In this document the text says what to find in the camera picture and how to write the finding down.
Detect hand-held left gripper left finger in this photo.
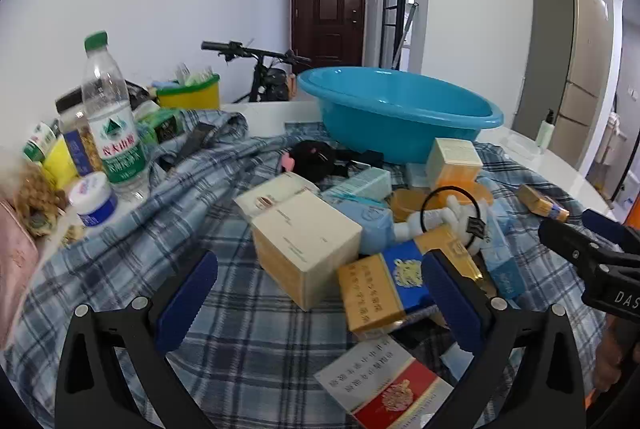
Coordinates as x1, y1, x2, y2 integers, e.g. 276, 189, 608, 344
54, 249, 219, 429

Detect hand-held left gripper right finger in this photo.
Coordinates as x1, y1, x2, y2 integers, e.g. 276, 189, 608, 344
421, 250, 587, 429

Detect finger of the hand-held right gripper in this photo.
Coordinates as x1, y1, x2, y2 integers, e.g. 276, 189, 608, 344
581, 208, 640, 255
538, 219, 626, 272

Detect small gold cigarette pack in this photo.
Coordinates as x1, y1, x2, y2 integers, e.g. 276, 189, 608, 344
516, 184, 571, 223

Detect clear plastic packet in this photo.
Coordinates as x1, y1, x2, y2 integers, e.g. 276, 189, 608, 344
480, 199, 527, 300

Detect blue yellow cigarette pack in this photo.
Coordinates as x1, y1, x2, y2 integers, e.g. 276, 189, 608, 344
337, 239, 483, 340

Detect light blue box with drawing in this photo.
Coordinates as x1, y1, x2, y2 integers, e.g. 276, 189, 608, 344
332, 199, 396, 256

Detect large cream box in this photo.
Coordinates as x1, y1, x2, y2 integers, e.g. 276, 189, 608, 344
250, 189, 363, 311

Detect blue plastic basin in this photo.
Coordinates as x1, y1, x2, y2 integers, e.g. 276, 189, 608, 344
296, 67, 505, 165

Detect person's right hand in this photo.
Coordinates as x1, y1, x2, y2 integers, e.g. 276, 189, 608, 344
595, 316, 633, 392

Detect blue plaid cloth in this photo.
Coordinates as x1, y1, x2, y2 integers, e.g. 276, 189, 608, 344
5, 109, 621, 429

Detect white figurine toy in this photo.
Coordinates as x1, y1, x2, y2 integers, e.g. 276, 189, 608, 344
395, 194, 493, 255

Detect red white cigarette pack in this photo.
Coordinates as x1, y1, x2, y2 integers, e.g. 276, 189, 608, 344
314, 334, 456, 429

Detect clear plastic box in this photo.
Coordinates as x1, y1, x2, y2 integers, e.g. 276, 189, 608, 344
502, 132, 543, 156

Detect pale green pump bottle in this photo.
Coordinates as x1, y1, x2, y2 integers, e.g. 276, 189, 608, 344
535, 109, 557, 149

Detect orange round soap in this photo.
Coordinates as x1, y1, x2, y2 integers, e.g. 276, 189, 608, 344
390, 188, 431, 222

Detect white box red emblem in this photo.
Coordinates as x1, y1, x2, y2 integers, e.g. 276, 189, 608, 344
232, 172, 321, 222

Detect white blue cream jar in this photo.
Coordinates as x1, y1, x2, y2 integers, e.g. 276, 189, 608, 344
67, 172, 119, 228

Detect small cream orange box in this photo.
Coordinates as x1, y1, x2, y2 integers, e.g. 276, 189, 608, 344
426, 138, 484, 190

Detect teal box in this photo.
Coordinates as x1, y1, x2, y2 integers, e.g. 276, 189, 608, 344
320, 168, 392, 205

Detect black rectangular case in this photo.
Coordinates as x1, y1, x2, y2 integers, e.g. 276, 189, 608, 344
175, 122, 216, 160

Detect pink pouch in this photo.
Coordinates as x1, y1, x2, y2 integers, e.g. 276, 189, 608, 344
0, 199, 41, 350

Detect gold grey refrigerator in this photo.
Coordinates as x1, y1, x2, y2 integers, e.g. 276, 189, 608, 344
511, 0, 615, 170

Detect clear water bottle green cap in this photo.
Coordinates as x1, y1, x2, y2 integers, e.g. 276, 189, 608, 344
80, 30, 151, 202

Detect clear bag of nuts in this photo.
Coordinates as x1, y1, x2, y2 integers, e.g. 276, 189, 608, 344
12, 162, 68, 237

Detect yellow sponge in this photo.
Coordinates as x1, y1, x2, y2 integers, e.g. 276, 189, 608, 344
42, 136, 78, 190

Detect black plush toy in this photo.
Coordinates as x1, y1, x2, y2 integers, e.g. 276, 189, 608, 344
280, 140, 386, 182

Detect clear nut jar dark lid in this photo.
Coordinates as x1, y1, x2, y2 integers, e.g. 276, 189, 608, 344
55, 88, 103, 177

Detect yellow container green rim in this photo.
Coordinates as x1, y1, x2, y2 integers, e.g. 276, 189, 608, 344
156, 74, 222, 111

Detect black bag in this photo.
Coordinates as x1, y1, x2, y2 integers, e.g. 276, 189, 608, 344
125, 80, 158, 110

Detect small green white bottle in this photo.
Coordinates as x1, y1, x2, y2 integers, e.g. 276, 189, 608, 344
21, 122, 58, 165

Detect white packets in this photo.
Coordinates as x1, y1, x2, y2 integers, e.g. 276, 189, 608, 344
175, 63, 213, 85

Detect black bicycle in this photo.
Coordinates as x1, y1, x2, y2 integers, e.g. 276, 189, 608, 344
201, 40, 312, 104

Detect mop pole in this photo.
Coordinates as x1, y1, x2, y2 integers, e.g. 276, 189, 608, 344
392, 2, 420, 70

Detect dark brown door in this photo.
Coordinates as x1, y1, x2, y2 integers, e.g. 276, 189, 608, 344
291, 0, 367, 69

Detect black hair tie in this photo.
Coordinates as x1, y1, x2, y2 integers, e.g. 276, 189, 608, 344
420, 186, 491, 255

